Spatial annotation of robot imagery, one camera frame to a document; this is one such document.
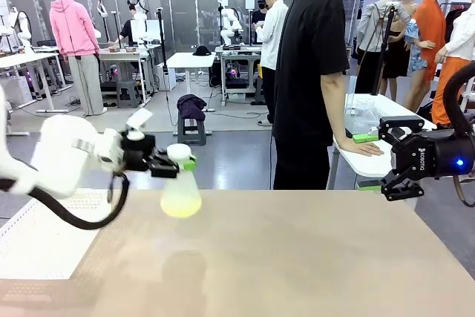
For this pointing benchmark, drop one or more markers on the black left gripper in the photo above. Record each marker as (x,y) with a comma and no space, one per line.
(139,153)

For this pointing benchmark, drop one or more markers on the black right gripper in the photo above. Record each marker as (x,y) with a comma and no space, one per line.
(434,153)

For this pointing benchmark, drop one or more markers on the translucent conical flask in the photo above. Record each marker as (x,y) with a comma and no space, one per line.
(182,198)

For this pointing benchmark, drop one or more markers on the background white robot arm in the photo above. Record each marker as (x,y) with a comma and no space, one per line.
(22,27)
(227,23)
(137,16)

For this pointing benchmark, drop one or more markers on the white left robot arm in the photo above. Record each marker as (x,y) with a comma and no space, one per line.
(63,153)

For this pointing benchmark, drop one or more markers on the person's right forearm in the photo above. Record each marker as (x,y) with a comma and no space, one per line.
(337,124)

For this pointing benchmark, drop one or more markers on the person's right hand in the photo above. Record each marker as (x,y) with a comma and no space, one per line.
(360,147)

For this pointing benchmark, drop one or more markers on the dark purple clothes pile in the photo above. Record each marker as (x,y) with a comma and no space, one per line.
(191,103)

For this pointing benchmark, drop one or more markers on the grey step stool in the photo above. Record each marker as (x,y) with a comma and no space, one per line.
(128,90)

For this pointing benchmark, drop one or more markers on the white computer tower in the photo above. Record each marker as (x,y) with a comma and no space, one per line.
(168,77)

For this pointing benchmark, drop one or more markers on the mannequin in black dress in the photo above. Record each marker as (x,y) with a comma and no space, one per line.
(397,57)

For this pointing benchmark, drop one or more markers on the small white desk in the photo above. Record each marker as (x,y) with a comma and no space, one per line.
(189,60)

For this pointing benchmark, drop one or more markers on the grey workbench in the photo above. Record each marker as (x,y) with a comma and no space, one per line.
(237,51)
(122,53)

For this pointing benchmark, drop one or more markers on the black cap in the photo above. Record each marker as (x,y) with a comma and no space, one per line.
(202,51)

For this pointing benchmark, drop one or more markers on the black tripod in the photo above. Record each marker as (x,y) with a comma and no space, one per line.
(386,35)

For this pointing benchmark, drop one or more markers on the person in black t-shirt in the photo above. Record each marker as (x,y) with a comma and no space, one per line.
(304,72)

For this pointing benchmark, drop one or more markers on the mannequin in white jacket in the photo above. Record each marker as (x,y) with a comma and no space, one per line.
(462,35)

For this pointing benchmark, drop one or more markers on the mannequin in grey jacket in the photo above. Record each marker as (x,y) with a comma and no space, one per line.
(371,23)

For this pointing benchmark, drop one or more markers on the mannequin in orange coat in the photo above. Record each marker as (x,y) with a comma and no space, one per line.
(432,23)

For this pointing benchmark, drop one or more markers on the person in pink hoodie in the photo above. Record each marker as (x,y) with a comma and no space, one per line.
(74,27)

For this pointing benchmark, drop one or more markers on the person in white shirt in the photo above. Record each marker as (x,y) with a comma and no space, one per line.
(274,27)

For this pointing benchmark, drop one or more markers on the long white desk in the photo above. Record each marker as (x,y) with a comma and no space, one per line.
(22,58)

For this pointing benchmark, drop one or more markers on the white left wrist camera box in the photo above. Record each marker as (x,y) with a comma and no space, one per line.
(138,120)

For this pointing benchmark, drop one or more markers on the black camera pole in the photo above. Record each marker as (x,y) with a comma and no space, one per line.
(162,42)

